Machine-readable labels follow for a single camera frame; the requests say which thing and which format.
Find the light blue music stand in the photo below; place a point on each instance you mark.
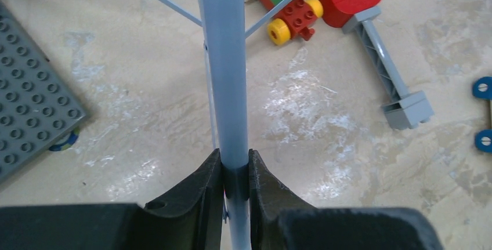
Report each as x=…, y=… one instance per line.
x=222, y=22

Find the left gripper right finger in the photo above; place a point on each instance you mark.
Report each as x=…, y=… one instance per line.
x=282, y=220

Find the red grey lego column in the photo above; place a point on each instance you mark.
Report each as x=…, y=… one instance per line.
x=405, y=110

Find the dark grey lego baseplate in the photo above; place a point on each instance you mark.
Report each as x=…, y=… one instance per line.
x=37, y=107

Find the green red lego vehicle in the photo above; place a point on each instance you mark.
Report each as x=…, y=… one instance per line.
x=294, y=20

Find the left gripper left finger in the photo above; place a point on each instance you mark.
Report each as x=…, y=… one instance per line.
x=188, y=216

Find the blue green floor sticker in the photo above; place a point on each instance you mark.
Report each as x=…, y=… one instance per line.
x=66, y=141

